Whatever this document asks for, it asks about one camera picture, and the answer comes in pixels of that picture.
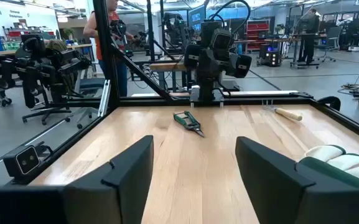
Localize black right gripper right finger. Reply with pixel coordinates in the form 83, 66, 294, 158
235, 136, 317, 224

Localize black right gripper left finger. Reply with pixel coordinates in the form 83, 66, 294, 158
62, 135, 154, 224

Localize beige green gardening bag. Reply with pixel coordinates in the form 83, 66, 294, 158
299, 144, 359, 190

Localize green pruning shears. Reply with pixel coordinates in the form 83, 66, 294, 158
172, 111, 205, 138

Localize silver aluminium bar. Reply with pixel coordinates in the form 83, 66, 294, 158
98, 79, 111, 118

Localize person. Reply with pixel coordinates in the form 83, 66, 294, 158
82, 0, 136, 97
297, 8, 321, 65

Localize black device blue light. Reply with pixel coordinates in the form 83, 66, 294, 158
258, 43, 282, 68

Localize standing desk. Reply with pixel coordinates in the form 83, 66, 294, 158
289, 32, 328, 69

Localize red storage shelf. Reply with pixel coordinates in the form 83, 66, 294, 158
246, 20, 271, 52

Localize grey office chair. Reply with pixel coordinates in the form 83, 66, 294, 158
315, 26, 343, 63

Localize computer monitor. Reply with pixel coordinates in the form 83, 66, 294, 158
187, 4, 207, 34

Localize wooden handled hand rake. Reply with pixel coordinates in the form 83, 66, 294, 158
263, 105, 304, 122

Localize black table-level camera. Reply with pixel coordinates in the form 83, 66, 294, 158
2, 144, 54, 181

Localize black frame corner handle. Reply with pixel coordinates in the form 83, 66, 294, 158
317, 95, 342, 111

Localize floor cable bundle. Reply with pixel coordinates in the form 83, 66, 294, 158
337, 82, 359, 96

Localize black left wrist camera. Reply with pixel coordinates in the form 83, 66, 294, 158
210, 29, 235, 52

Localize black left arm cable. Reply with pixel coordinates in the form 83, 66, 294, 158
208, 0, 252, 35

